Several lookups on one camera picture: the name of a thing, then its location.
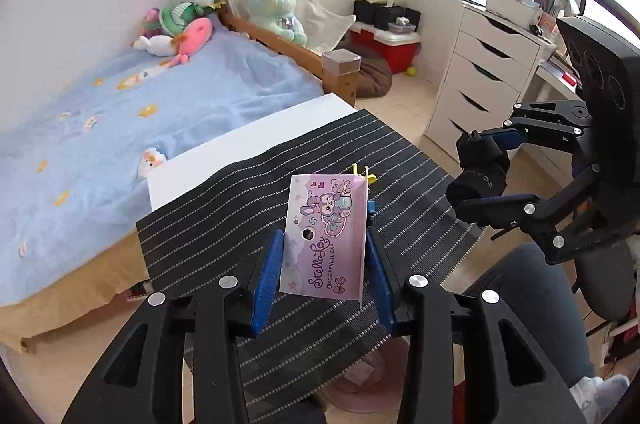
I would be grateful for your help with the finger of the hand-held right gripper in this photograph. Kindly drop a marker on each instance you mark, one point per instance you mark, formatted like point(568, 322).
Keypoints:
point(550, 124)
point(525, 209)

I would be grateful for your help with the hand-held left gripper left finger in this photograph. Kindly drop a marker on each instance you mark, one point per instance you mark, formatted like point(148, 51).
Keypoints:
point(265, 274)

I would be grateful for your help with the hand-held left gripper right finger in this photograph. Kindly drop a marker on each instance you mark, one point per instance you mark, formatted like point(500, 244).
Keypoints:
point(380, 284)

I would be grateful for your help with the black sock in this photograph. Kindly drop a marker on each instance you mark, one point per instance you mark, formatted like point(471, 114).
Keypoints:
point(477, 179)

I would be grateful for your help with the pink cartoon packaging card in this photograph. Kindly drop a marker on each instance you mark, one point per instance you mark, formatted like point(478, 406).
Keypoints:
point(325, 234)

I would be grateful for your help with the pink waste bin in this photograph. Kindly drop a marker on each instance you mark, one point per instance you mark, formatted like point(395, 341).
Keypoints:
point(370, 384)

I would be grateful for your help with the white desk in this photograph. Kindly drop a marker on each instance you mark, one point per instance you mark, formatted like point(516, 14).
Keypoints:
point(552, 79)

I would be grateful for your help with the black striped placemat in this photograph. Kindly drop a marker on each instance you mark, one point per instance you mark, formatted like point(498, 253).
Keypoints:
point(225, 214)

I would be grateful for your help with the person's right leg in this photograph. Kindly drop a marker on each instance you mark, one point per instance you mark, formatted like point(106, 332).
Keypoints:
point(540, 294)

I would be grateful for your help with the white drawer unit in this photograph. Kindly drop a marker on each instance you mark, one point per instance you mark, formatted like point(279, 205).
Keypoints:
point(475, 79)

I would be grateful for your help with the yellow plastic toy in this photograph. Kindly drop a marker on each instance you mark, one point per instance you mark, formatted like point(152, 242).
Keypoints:
point(364, 175)

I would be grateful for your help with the black chair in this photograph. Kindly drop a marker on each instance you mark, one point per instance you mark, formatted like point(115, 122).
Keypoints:
point(607, 284)

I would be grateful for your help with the white storage box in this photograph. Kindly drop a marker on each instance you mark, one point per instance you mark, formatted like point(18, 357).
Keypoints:
point(510, 4)

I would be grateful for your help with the toy box under bed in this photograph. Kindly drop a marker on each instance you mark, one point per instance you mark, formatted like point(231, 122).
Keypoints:
point(136, 293)

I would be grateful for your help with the yellow ball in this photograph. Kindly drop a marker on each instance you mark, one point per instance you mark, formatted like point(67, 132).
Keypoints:
point(410, 71)

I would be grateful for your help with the red cooler box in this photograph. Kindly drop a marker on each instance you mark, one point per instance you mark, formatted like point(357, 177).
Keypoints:
point(387, 49)

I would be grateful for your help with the brown bean bag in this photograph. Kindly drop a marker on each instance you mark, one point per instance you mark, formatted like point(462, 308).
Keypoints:
point(372, 74)

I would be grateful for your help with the tan bed base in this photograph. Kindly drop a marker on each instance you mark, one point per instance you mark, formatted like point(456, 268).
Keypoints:
point(70, 309)

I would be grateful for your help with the bed with blue blanket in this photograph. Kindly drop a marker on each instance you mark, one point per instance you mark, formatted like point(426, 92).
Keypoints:
point(125, 129)

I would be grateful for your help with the black storage boxes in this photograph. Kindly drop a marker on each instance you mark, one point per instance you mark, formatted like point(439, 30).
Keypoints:
point(380, 15)

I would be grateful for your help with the small silver box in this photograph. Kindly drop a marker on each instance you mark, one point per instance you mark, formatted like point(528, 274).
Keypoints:
point(341, 63)

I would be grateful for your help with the pink fish plush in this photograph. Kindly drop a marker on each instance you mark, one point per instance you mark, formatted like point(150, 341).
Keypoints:
point(195, 36)

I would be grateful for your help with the white seal plush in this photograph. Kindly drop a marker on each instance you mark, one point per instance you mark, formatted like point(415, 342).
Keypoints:
point(155, 45)

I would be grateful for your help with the large teal unicorn plush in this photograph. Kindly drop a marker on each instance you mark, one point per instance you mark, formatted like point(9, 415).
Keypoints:
point(272, 6)

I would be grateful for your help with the green striped plush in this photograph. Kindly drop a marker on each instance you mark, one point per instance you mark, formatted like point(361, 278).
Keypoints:
point(177, 16)

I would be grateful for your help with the purple plush toy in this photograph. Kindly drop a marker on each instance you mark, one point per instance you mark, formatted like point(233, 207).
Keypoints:
point(150, 20)

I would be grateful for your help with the wooden bed frame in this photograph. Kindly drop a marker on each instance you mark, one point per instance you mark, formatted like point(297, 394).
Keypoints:
point(300, 54)

